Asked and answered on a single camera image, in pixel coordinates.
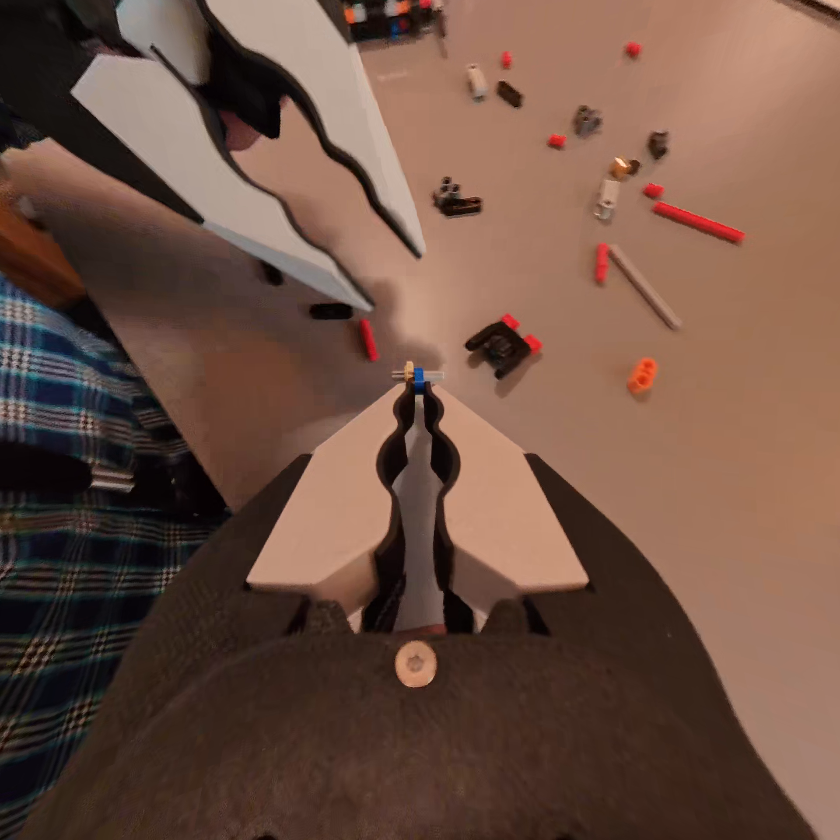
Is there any brown wooden panel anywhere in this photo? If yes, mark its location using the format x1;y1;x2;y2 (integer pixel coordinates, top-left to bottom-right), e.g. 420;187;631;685
0;197;86;309

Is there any black frame with red pins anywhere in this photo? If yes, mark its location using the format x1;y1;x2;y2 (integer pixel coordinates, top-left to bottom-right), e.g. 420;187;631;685
465;314;544;380

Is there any partly built lego model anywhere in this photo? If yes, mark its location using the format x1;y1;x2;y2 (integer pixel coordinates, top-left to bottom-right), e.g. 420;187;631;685
346;0;437;42

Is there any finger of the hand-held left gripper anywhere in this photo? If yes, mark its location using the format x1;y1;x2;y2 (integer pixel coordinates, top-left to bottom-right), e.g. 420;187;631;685
117;0;427;260
70;45;376;314

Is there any person's left hand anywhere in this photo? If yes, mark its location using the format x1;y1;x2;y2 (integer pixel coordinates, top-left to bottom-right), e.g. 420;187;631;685
220;108;261;154

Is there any small grey axle with gears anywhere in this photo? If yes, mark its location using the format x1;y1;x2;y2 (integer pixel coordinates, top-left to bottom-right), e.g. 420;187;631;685
392;360;446;398

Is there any long red axle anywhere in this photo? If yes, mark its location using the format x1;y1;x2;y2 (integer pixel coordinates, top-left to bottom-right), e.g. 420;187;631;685
651;201;746;245

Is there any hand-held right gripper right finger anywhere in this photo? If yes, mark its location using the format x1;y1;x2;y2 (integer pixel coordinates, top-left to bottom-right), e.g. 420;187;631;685
423;382;590;634

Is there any person's blue plaid shirt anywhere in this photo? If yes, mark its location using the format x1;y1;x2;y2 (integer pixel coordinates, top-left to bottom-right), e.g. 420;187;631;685
0;272;231;840

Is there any long grey axle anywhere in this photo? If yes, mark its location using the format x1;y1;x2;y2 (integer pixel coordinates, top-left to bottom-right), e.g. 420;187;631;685
609;244;683;330

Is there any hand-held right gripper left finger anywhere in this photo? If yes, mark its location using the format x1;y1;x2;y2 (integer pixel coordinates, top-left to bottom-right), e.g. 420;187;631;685
245;382;417;634

